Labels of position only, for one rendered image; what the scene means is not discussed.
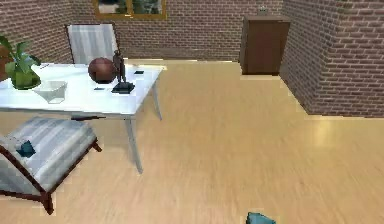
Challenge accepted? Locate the dark figurine statue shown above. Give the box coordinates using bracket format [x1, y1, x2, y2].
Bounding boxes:
[110, 49, 136, 95]

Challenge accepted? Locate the brown wooden cupboard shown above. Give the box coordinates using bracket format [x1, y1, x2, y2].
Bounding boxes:
[239, 14, 291, 76]

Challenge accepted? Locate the brown ball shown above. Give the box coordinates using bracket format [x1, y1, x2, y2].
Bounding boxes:
[87, 57, 118, 85]

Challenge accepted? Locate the white table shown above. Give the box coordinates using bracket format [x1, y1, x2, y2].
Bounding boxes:
[0, 62, 167, 175]

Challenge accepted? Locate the yellow framed window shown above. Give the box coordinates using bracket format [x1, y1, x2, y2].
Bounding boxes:
[92, 0, 168, 21]

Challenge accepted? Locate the teal cloth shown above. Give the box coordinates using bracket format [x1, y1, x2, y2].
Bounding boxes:
[16, 140, 37, 159]
[245, 211, 277, 224]

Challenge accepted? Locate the white bowl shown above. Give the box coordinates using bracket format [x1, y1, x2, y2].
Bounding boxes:
[33, 80, 69, 105]

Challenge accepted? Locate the green house plant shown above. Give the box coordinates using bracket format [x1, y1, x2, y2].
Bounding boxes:
[0, 34, 43, 91]

